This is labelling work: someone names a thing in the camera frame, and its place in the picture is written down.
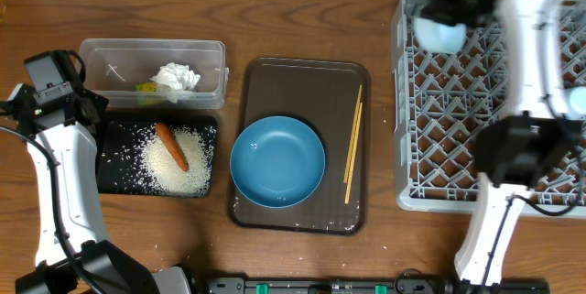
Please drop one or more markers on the clear plastic container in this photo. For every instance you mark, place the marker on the clear plastic container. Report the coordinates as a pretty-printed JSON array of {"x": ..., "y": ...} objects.
[{"x": 114, "y": 66}]

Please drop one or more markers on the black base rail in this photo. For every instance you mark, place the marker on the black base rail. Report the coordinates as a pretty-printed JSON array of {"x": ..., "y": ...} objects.
[{"x": 403, "y": 284}]

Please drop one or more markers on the brown serving tray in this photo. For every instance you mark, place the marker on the brown serving tray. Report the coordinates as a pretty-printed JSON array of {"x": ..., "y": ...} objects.
[{"x": 323, "y": 95}]

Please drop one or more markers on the dark blue plate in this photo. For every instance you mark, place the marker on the dark blue plate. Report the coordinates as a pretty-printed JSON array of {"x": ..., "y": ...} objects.
[{"x": 277, "y": 162}]

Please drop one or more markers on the wooden chopstick left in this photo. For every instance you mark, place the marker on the wooden chopstick left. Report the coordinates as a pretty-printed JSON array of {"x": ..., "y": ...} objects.
[{"x": 350, "y": 148}]

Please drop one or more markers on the wooden chopstick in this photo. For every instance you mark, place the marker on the wooden chopstick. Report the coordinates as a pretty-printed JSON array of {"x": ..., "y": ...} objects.
[
  {"x": 350, "y": 148},
  {"x": 353, "y": 155}
]

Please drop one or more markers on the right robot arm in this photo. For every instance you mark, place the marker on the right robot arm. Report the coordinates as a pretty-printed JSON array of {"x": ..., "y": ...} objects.
[{"x": 532, "y": 136}]

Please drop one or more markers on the white tissue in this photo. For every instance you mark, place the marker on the white tissue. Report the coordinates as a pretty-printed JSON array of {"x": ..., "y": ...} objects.
[{"x": 176, "y": 81}]

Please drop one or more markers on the light blue bowl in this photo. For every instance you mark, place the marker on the light blue bowl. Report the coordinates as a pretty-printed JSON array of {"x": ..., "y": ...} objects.
[{"x": 439, "y": 38}]

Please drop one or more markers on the grey dishwasher rack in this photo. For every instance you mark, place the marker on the grey dishwasher rack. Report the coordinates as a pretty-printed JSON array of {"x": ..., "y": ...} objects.
[{"x": 444, "y": 100}]

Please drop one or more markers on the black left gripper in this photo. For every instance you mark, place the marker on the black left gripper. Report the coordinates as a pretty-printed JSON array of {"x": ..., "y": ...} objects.
[{"x": 96, "y": 103}]

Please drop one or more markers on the orange carrot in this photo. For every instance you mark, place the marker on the orange carrot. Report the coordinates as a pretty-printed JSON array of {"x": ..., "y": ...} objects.
[{"x": 167, "y": 137}]

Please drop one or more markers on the yellow pandan cake wrapper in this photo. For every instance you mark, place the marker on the yellow pandan cake wrapper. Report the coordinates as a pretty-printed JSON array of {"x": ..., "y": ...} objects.
[{"x": 144, "y": 89}]

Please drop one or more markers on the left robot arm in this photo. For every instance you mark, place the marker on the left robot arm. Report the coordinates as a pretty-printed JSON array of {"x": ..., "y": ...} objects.
[{"x": 74, "y": 245}]

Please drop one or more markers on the pile of white rice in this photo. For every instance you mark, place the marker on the pile of white rice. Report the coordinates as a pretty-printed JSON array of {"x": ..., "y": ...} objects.
[{"x": 165, "y": 170}]

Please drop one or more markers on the wooden chopstick right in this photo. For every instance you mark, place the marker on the wooden chopstick right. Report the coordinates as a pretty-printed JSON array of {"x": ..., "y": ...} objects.
[{"x": 353, "y": 155}]

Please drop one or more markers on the black plastic tray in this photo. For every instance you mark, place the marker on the black plastic tray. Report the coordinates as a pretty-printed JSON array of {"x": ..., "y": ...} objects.
[{"x": 119, "y": 147}]

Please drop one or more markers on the light blue cup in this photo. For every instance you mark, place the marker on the light blue cup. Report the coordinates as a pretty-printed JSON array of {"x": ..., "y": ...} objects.
[{"x": 576, "y": 98}]

